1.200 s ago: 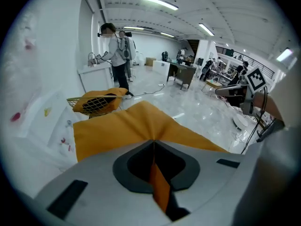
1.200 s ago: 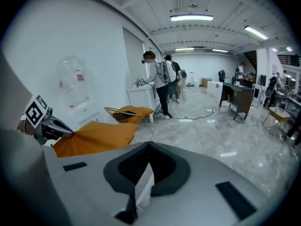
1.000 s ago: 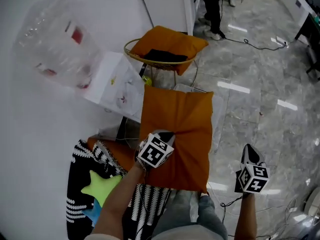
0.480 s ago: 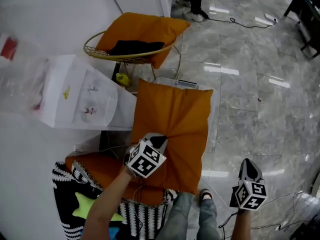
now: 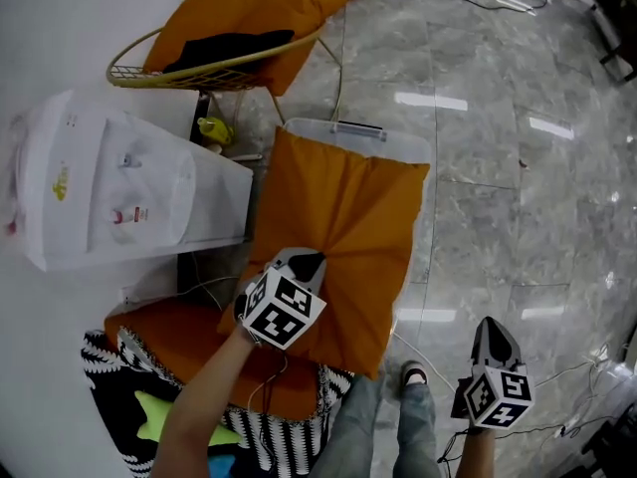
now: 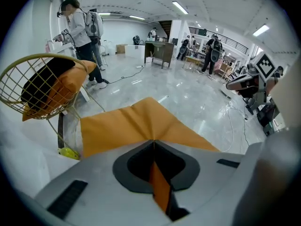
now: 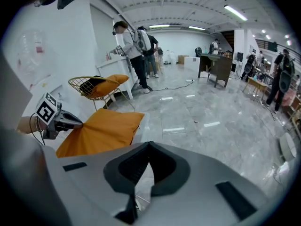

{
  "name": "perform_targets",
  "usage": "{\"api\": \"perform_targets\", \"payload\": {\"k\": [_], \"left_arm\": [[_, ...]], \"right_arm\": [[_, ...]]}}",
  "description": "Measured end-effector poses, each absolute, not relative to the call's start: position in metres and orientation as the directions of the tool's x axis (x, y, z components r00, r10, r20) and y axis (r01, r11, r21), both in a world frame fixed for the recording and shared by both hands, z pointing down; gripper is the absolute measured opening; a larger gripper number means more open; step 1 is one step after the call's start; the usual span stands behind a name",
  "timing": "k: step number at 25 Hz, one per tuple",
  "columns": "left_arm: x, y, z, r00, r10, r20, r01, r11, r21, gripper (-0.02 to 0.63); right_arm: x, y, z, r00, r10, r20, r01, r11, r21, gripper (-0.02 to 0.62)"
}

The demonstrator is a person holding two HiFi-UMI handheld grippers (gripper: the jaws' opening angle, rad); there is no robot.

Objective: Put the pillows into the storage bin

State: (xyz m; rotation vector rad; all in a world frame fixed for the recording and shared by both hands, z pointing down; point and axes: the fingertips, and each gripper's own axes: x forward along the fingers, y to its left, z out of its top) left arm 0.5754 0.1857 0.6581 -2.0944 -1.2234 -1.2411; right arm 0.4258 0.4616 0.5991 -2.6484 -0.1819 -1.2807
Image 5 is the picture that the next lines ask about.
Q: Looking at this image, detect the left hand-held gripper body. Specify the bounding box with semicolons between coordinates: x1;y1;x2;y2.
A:
233;260;328;352

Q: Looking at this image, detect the black cloth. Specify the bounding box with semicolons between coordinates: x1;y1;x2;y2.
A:
161;29;296;75

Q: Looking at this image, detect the person's left forearm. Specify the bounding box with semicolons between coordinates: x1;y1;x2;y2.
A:
156;324;260;478

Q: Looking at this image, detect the person's right shoe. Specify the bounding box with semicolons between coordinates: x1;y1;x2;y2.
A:
399;359;430;387

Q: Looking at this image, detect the white water dispenser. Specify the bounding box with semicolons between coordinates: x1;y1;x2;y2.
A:
22;87;255;273

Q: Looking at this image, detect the person's right leg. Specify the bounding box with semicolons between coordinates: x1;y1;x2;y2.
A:
395;380;439;478

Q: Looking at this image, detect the person's left leg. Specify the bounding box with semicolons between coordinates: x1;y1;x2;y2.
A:
308;370;399;478

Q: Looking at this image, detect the orange sofa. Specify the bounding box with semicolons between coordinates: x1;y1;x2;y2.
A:
103;299;322;422

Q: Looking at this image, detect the green star pillow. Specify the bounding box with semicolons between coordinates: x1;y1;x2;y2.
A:
134;389;243;450

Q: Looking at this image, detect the dark brown desk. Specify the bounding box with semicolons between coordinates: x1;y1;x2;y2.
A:
559;0;637;84

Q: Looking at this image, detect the clear plastic storage bin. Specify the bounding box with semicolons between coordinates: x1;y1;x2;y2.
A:
276;117;433;328

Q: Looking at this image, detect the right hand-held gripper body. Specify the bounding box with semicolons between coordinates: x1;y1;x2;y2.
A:
450;364;536;432

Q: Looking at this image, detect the person's leg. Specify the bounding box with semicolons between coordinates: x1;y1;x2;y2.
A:
395;380;439;478
308;370;399;478

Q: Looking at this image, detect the blue star pillow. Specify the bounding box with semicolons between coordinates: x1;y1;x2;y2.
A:
206;453;238;478

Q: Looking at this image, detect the person's right forearm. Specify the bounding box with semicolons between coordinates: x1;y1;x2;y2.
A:
455;425;499;478

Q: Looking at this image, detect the black white striped sofa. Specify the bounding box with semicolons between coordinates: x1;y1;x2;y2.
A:
81;329;357;478

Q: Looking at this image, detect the clear water jug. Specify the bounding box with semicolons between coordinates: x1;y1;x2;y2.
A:
0;107;31;241

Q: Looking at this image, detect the yellow spray bottle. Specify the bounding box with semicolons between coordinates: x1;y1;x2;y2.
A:
196;116;236;147

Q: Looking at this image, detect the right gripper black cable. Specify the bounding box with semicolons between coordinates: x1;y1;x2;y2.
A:
437;428;494;467

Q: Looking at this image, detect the gold wire chair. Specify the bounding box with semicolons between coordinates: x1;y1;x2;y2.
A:
105;22;344;123

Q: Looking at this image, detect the white floor cable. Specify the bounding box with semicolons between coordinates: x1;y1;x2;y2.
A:
390;331;457;392

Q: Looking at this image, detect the orange square cushion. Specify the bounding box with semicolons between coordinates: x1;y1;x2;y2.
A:
217;125;432;381

